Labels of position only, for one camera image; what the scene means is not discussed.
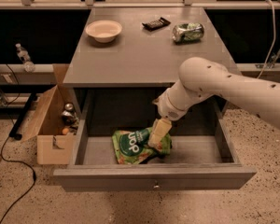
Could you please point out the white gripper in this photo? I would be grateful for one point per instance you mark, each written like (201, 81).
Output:
(167, 108)

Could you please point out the green rice chip bag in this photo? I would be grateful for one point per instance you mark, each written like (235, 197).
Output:
(133, 147)

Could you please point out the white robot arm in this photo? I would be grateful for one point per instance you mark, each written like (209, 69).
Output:
(199, 79)

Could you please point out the open grey top drawer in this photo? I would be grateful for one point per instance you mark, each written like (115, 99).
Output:
(202, 154)

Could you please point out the grey cabinet counter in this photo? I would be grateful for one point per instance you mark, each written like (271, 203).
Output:
(138, 57)

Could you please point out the items inside cardboard box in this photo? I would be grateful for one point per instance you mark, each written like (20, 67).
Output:
(70, 120)

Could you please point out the crushed green soda can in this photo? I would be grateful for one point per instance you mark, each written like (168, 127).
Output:
(187, 32)

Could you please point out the black calculator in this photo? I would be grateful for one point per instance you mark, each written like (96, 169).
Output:
(157, 24)

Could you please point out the white bowl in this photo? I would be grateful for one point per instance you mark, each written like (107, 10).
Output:
(103, 31)

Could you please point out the cardboard box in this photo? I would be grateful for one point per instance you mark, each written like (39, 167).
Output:
(54, 145)

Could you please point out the clear plastic water bottle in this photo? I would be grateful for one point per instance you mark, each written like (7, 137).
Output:
(25, 58)

